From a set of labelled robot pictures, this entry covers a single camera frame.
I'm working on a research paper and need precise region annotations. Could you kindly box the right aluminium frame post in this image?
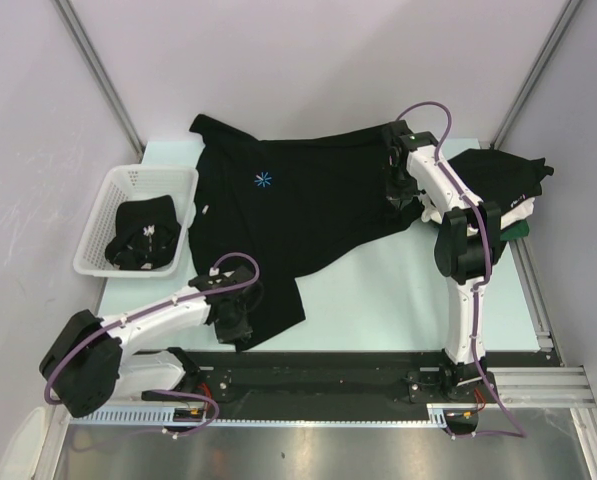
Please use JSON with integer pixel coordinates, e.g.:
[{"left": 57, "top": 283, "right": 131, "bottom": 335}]
[{"left": 488, "top": 0, "right": 585, "bottom": 149}]

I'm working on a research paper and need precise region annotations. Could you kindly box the green folded t-shirt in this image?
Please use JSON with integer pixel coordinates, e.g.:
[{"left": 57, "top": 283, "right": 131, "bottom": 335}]
[{"left": 500, "top": 220, "right": 530, "bottom": 242}]

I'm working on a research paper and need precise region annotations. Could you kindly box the white folded t-shirt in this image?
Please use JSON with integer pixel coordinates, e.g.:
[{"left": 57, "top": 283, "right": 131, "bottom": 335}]
[{"left": 419, "top": 194, "right": 535, "bottom": 230}]

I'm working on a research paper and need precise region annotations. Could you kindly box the white plastic laundry basket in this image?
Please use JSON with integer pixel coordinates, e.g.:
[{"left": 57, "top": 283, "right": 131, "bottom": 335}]
[{"left": 73, "top": 164, "right": 198, "bottom": 278}]

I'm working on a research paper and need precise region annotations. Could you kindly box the black printed t-shirt in basket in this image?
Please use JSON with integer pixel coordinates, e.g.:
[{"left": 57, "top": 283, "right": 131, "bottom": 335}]
[{"left": 104, "top": 195, "right": 181, "bottom": 271}]

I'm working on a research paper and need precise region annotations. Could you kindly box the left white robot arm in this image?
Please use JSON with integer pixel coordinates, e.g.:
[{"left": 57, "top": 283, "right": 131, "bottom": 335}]
[{"left": 39, "top": 265, "right": 264, "bottom": 418}]

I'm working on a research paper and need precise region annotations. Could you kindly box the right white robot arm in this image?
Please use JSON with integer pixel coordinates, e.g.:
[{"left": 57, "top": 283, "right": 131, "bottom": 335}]
[{"left": 383, "top": 121, "right": 502, "bottom": 401}]

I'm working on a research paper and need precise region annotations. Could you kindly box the white slotted cable duct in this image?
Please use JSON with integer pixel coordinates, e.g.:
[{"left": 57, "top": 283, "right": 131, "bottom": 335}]
[{"left": 70, "top": 403, "right": 449, "bottom": 429}]

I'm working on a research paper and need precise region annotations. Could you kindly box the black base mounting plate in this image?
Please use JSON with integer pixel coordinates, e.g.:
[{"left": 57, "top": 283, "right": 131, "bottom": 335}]
[{"left": 80, "top": 349, "right": 559, "bottom": 435}]

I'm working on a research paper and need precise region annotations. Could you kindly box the aluminium frame post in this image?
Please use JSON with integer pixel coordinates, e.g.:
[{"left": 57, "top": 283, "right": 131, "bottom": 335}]
[
  {"left": 488, "top": 0, "right": 585, "bottom": 149},
  {"left": 51, "top": 0, "right": 146, "bottom": 159}
]

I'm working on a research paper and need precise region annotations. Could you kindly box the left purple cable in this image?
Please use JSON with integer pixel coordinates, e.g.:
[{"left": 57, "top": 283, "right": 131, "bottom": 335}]
[{"left": 43, "top": 252, "right": 260, "bottom": 441}]

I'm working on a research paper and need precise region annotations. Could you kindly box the left aluminium frame post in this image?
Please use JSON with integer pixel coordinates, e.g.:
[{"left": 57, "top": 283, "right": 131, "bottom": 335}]
[{"left": 51, "top": 0, "right": 146, "bottom": 159}]

